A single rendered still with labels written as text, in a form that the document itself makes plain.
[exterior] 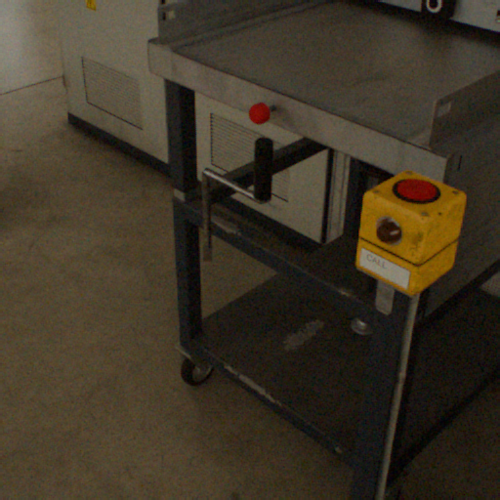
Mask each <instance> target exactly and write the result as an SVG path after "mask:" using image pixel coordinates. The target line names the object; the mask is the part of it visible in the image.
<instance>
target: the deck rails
mask: <svg viewBox="0 0 500 500"><path fill-rule="evenodd" d="M333 1H336V0H178V1H174V2H170V3H167V4H163V5H158V7H156V22H157V40H158V43H157V44H156V46H158V47H162V48H164V49H167V50H170V51H174V50H178V49H181V48H184V47H187V46H191V45H194V44H197V43H201V42H204V41H207V40H211V39H214V38H217V37H220V36H225V35H228V33H231V32H234V31H237V30H240V29H243V28H247V27H250V26H254V25H257V24H261V23H264V22H267V21H273V20H276V19H279V18H284V17H287V16H290V15H293V14H297V13H300V12H303V11H306V10H309V9H312V8H316V7H320V5H323V4H326V3H330V2H333ZM172 11H175V17H174V18H172V19H169V20H166V21H164V20H163V14H164V13H168V12H172ZM446 104H449V106H448V111H447V112H445V113H443V114H441V115H438V112H439V108H440V107H442V106H444V105H446ZM499 112H500V67H499V68H497V70H495V71H492V72H490V73H487V74H485V75H484V76H482V77H480V78H478V79H476V80H474V81H472V82H470V83H468V84H466V85H463V86H461V87H459V88H457V89H455V90H453V91H451V92H449V93H447V94H445V95H443V96H441V98H439V99H437V100H434V104H433V110H432V116H431V122H430V126H429V128H427V129H425V130H423V131H421V132H419V133H417V134H416V135H414V136H412V137H410V138H408V139H406V142H410V143H412V144H415V145H417V146H421V147H423V148H426V149H429V150H432V149H434V148H436V147H439V146H441V145H443V144H445V143H447V142H448V141H450V140H452V139H454V138H456V137H457V136H459V135H461V134H463V133H464V132H466V131H469V130H471V129H473V127H474V126H476V125H478V124H480V123H481V122H482V121H484V120H486V119H488V118H489V117H491V116H493V115H496V114H497V113H499Z"/></svg>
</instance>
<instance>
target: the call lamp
mask: <svg viewBox="0 0 500 500"><path fill-rule="evenodd" d="M375 230H376V236H377V238H379V239H380V240H381V241H382V242H385V243H386V244H388V245H391V246H395V245H398V244H400V243H401V242H402V239H403V230H402V227H401V225H400V223H399V222H398V221H397V220H396V218H395V217H393V216H390V215H384V216H382V217H380V218H379V220H377V221H376V225H375Z"/></svg>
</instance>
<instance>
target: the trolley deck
mask: <svg viewBox="0 0 500 500"><path fill-rule="evenodd" d="M157 43H158V40H157V37H156V38H152V39H149V40H147V54H148V70H149V72H150V73H152V74H154V75H157V76H160V77H163V78H165V79H167V80H170V81H172V82H174V83H177V84H179V85H182V86H184V87H186V88H189V89H191V90H194V91H196V92H198V93H201V95H203V96H205V97H208V98H210V99H213V100H215V101H217V102H220V103H223V104H227V105H229V106H232V107H234V108H236V109H239V110H241V111H244V112H246V113H248V112H249V109H250V107H251V105H254V104H257V103H264V104H266V105H267V106H271V105H274V106H275V111H272V112H271V116H270V119H269V120H268V122H270V123H272V125H274V126H277V127H279V128H282V129H285V130H287V131H290V132H292V133H295V134H297V135H299V136H302V137H304V138H306V139H309V140H311V141H314V142H317V143H319V144H322V145H324V146H328V147H330V148H333V149H335V150H337V151H340V152H342V153H344V154H347V155H349V156H350V157H352V158H354V159H356V160H359V161H361V162H364V163H366V164H368V165H371V166H373V167H375V168H379V169H381V170H384V171H386V172H388V173H391V174H393V175H397V174H399V173H401V172H403V171H404V170H410V171H413V172H415V173H418V174H420V175H423V176H425V177H428V178H430V179H432V180H435V181H437V182H441V183H443V184H446V185H448V186H450V187H453V188H454V187H455V186H457V185H459V184H460V183H462V182H463V181H465V180H466V179H469V178H471V177H472V176H473V175H474V174H476V173H477V172H479V171H481V170H482V169H484V168H485V167H487V166H488V165H490V164H492V163H493V162H495V161H497V160H499V158H500V112H499V113H497V114H496V115H493V116H491V117H489V118H488V119H486V120H484V121H482V122H481V123H480V124H478V125H476V126H474V127H473V129H471V130H469V131H466V132H464V133H463V134H461V135H459V136H457V137H456V138H454V139H452V140H450V141H448V142H447V143H445V144H443V145H441V146H439V147H436V148H434V149H432V150H429V149H426V148H423V147H421V146H417V145H415V144H412V143H410V142H406V139H408V138H410V137H412V136H414V135H416V134H417V133H419V132H421V131H423V130H425V129H427V128H429V126H430V122H431V116H432V110H433V104H434V100H437V99H439V98H441V96H443V95H445V94H447V93H449V92H451V91H453V90H455V89H457V88H459V87H461V86H463V85H466V84H468V83H470V82H472V81H474V80H476V79H478V78H480V77H482V76H484V75H485V74H487V73H490V72H492V71H495V70H497V68H499V67H500V32H499V31H495V30H490V29H486V28H482V27H478V26H474V25H471V24H467V23H463V22H459V21H452V20H449V19H447V20H446V19H443V18H439V17H435V16H430V15H426V14H422V13H420V12H417V11H413V10H409V9H405V7H400V6H398V5H394V4H390V3H386V2H382V1H378V0H336V1H333V2H330V3H326V4H323V5H320V7H316V8H312V9H309V10H306V11H303V12H300V13H297V14H293V15H290V16H287V17H284V18H279V19H276V20H273V21H267V22H264V23H261V24H257V25H254V26H250V27H247V28H243V29H240V30H237V31H234V32H231V33H228V35H225V36H220V37H217V38H214V39H211V40H207V41H204V42H201V43H197V44H194V45H191V46H187V47H184V48H181V49H178V50H174V51H170V50H167V49H164V48H162V47H158V46H156V44H157Z"/></svg>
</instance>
